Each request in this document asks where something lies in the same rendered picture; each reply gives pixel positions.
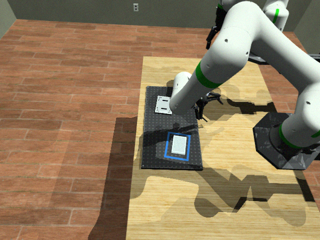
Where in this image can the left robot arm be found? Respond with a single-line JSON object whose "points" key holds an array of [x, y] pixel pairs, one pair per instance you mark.
{"points": [[246, 28]]}

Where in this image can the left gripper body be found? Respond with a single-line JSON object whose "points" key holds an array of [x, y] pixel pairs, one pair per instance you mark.
{"points": [[202, 101]]}

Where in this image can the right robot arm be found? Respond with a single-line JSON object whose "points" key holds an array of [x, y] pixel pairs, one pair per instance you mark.
{"points": [[276, 13]]}

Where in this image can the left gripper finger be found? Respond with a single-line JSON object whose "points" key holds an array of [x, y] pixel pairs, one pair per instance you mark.
{"points": [[215, 96], [199, 114]]}

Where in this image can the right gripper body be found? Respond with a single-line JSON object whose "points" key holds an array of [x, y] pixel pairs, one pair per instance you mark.
{"points": [[219, 22]]}

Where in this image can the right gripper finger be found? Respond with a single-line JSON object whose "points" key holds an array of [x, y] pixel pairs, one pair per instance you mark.
{"points": [[211, 35]]}

